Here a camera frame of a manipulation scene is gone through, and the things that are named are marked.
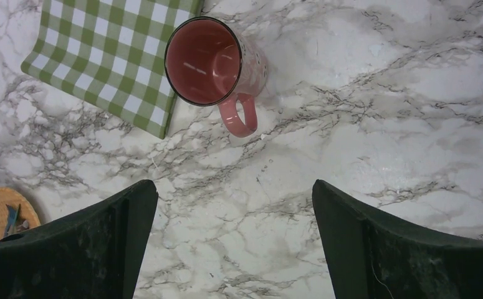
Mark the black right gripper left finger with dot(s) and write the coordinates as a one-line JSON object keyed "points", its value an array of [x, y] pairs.
{"points": [[95, 252]]}

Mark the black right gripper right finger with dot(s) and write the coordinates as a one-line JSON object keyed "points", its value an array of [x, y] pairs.
{"points": [[373, 254]]}

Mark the green white checkered cloth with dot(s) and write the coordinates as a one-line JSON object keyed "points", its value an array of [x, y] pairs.
{"points": [[110, 53]]}

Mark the pink ceramic mug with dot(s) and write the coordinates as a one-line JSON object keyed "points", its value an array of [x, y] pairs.
{"points": [[207, 63]]}

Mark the orange woven plate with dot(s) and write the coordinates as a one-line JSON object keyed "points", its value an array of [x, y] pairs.
{"points": [[27, 212]]}

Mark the blue handled utensil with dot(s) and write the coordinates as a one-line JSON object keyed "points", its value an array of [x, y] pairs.
{"points": [[12, 215]]}

